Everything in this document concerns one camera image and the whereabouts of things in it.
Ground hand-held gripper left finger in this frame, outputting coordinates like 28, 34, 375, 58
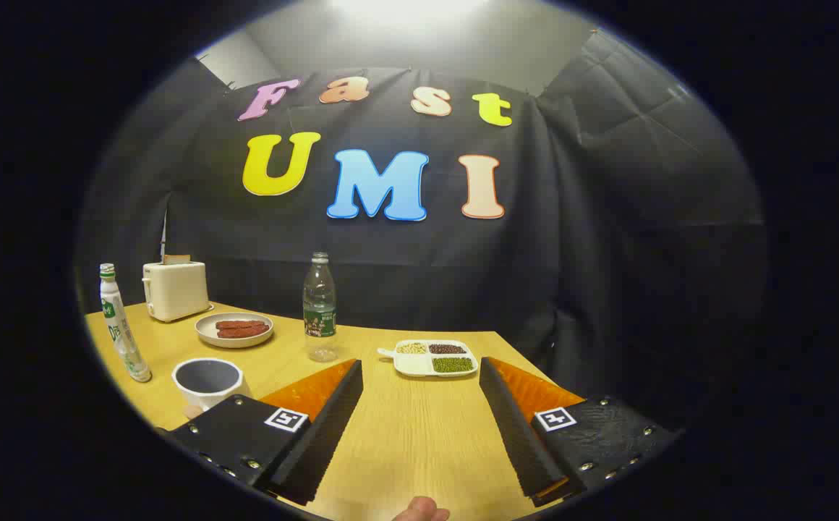
156, 358, 364, 506

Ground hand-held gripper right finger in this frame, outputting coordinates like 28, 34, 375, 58
479, 356, 681, 507

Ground white cup with wooden handle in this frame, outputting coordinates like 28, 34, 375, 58
171, 357, 254, 422

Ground white juice bottle green label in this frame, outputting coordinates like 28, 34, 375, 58
99, 263, 153, 384

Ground clear plastic water bottle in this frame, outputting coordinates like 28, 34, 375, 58
302, 252, 338, 363

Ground wooden table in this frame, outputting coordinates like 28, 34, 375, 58
85, 302, 587, 521

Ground white divided dish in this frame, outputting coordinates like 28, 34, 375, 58
377, 339, 479, 378

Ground round beige plate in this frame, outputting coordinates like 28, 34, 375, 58
195, 312, 274, 349

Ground red sausage pieces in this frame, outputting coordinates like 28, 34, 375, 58
216, 319, 271, 339

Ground black backdrop cloth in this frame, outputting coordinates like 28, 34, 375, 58
76, 29, 771, 435

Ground cream toaster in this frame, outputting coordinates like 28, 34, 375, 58
142, 259, 210, 323

